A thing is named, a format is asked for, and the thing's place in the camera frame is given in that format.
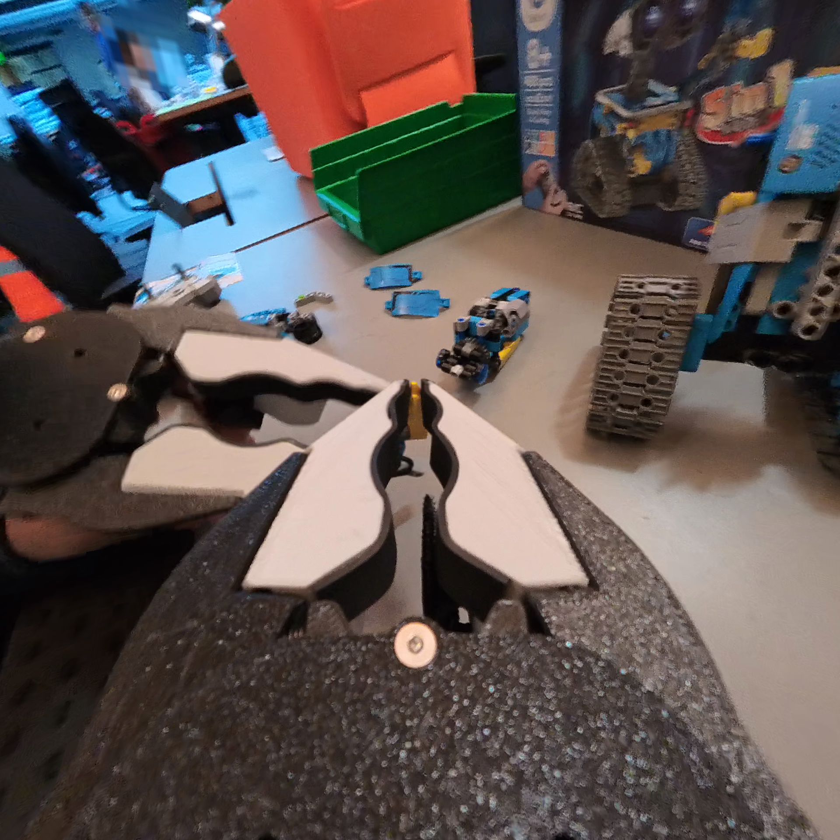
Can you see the black chair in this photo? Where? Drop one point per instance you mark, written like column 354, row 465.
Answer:
column 46, row 229

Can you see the small black blue brick assembly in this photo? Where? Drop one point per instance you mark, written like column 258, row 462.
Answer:
column 295, row 325

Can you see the person's left hand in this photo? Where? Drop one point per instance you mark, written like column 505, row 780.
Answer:
column 65, row 541

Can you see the green plastic bin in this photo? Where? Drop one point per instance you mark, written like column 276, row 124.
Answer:
column 420, row 177

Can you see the dark blue printed cardboard box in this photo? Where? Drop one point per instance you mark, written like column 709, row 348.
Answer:
column 577, row 98

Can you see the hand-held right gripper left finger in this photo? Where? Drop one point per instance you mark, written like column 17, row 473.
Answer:
column 315, row 525

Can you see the grey bent perforated beam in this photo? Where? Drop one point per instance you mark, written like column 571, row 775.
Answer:
column 313, row 298

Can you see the blue flat plastic panel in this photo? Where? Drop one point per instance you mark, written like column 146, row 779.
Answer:
column 392, row 275
column 417, row 304

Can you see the grey desk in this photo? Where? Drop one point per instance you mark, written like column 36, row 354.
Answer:
column 656, row 558

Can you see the orange plastic bin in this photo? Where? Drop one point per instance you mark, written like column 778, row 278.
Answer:
column 348, row 72

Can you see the black metal bracket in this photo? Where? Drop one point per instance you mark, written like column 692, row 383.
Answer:
column 187, row 200

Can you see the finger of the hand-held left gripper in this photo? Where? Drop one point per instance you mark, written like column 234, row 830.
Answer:
column 262, row 358
column 197, row 463

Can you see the black dotted mat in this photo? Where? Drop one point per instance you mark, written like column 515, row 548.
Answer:
column 39, row 689

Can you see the grey brick motor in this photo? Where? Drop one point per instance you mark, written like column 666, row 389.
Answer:
column 190, row 289

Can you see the yellow curved brick piece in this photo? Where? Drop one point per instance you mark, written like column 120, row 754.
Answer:
column 415, row 410

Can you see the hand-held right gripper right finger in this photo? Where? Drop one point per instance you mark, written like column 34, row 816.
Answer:
column 505, row 518

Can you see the small blue motor assembly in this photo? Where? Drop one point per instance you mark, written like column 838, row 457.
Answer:
column 485, row 328

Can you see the blue grey tracked toy robot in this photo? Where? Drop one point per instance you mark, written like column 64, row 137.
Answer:
column 636, row 354

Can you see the orange striped object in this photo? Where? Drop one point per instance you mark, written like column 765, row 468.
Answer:
column 26, row 289

